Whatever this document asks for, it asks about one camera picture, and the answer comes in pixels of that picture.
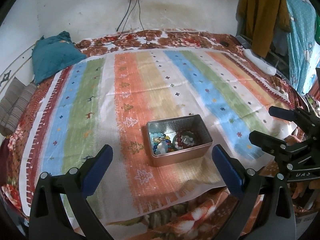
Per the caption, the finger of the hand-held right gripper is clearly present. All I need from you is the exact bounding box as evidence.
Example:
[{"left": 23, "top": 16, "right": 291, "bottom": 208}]
[
  {"left": 249, "top": 130, "right": 288, "bottom": 157},
  {"left": 269, "top": 106, "right": 320, "bottom": 132}
]

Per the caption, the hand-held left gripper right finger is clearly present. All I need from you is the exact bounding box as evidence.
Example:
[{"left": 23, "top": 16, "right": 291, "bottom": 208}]
[{"left": 211, "top": 144, "right": 297, "bottom": 240}]

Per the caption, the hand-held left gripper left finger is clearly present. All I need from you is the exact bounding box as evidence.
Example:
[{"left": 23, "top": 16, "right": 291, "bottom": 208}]
[{"left": 29, "top": 144, "right": 113, "bottom": 240}]

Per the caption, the white pink bead bracelet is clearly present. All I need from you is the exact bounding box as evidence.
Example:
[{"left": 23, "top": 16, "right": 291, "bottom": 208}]
[{"left": 179, "top": 134, "right": 197, "bottom": 148}]

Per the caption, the rose gold metal tin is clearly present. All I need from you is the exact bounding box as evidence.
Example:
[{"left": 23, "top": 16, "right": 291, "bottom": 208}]
[{"left": 146, "top": 114, "right": 213, "bottom": 168}]

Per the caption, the red bead bracelet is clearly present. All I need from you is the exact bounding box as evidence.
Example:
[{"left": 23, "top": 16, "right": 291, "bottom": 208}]
[{"left": 172, "top": 132, "right": 198, "bottom": 152}]

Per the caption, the light blue bead bracelet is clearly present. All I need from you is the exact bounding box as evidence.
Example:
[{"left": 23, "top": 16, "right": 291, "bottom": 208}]
[{"left": 150, "top": 132, "right": 173, "bottom": 155}]

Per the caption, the dark blue bead bracelet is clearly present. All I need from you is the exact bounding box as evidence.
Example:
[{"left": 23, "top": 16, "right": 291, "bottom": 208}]
[{"left": 151, "top": 134, "right": 174, "bottom": 153}]

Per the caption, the white bolster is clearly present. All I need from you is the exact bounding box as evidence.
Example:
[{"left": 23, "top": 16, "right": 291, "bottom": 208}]
[{"left": 244, "top": 49, "right": 277, "bottom": 75}]

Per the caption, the blue printed hanging cloth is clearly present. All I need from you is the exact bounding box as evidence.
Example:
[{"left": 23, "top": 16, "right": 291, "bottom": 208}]
[{"left": 276, "top": 0, "right": 320, "bottom": 95}]

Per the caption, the striped printed mat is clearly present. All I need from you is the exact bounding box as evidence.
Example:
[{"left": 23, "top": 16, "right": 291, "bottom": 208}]
[{"left": 19, "top": 50, "right": 298, "bottom": 224}]

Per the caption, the grey striped folded cloth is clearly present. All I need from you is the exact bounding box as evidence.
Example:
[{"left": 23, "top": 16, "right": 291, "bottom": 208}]
[{"left": 0, "top": 77, "right": 38, "bottom": 137}]

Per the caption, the mustard hanging garment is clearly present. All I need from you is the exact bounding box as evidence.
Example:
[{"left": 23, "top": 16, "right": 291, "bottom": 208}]
[{"left": 237, "top": 0, "right": 292, "bottom": 58}]

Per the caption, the teal quilted pillow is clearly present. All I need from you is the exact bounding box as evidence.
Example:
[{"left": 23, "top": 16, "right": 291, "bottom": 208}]
[{"left": 31, "top": 31, "right": 87, "bottom": 85}]

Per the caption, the black cable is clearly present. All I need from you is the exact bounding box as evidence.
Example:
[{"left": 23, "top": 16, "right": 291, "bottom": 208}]
[
  {"left": 136, "top": 0, "right": 160, "bottom": 47},
  {"left": 110, "top": 0, "right": 134, "bottom": 46}
]

